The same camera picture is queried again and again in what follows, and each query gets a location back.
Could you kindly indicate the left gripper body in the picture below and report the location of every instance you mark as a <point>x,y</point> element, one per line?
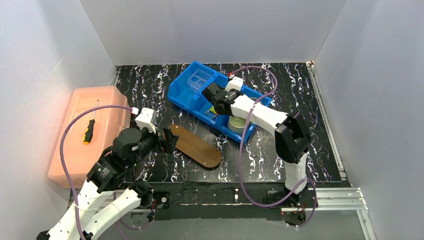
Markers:
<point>162,141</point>

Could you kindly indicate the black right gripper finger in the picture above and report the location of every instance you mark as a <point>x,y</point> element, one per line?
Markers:
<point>219,91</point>
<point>209,93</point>

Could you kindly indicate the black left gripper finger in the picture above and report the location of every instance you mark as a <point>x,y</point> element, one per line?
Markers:
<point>173,139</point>
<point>166,142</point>

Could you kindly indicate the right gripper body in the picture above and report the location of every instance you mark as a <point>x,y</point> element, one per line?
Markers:
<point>211,93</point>

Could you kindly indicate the blue three-compartment plastic bin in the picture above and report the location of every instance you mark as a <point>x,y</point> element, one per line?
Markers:
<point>196,104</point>

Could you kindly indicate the oval wooden tray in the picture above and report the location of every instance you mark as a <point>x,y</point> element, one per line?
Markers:
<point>204,154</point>

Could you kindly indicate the light green ceramic mug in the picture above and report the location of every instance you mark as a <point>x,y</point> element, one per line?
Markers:
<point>236,124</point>

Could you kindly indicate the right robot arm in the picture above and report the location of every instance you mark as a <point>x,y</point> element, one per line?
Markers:
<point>292,136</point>

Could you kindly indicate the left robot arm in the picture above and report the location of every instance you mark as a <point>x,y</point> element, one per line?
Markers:
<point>86,219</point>

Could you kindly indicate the green toothpaste tube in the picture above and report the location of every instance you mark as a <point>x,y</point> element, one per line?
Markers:
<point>212,110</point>

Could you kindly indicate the clear plastic holder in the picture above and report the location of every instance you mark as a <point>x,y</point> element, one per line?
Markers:
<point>198,79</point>

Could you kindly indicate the pink plastic storage box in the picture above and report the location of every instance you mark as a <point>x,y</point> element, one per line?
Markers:
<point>94,132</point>

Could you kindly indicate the yellow black screwdriver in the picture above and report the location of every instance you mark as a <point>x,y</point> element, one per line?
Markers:
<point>88,135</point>

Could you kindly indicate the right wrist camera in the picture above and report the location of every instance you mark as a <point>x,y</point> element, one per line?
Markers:
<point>235,83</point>

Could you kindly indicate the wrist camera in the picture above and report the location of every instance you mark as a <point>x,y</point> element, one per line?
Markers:
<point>235,83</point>
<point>146,119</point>

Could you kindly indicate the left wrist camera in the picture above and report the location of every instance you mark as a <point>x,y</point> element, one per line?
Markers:
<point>146,119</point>

